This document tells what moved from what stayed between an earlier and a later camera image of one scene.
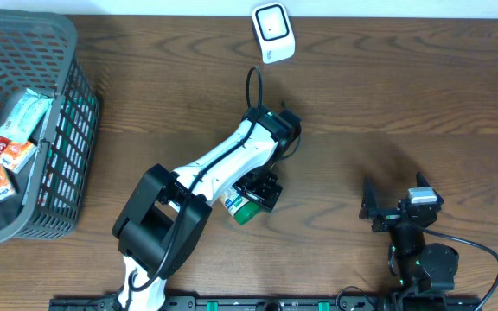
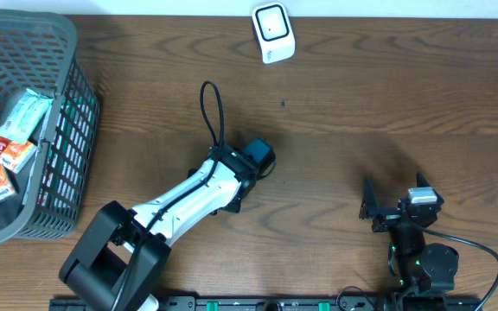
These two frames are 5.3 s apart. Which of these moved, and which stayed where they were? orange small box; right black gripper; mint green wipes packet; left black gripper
Moved: left black gripper
Stayed: mint green wipes packet; orange small box; right black gripper
